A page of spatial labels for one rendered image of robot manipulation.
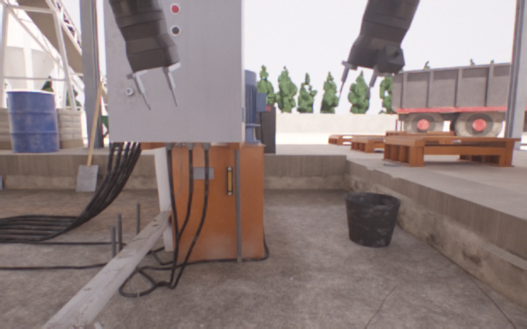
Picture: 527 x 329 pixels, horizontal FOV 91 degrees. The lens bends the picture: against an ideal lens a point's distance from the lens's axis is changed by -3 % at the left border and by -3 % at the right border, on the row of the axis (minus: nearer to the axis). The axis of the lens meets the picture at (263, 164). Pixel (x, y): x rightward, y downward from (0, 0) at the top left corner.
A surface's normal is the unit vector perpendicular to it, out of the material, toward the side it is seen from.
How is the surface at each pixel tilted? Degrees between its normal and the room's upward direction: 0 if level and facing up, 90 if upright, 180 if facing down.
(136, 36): 122
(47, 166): 90
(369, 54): 114
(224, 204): 90
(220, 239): 90
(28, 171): 90
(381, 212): 98
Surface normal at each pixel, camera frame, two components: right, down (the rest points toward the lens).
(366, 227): -0.52, 0.26
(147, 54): -0.11, 0.51
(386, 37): 0.07, 0.63
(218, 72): 0.03, 0.13
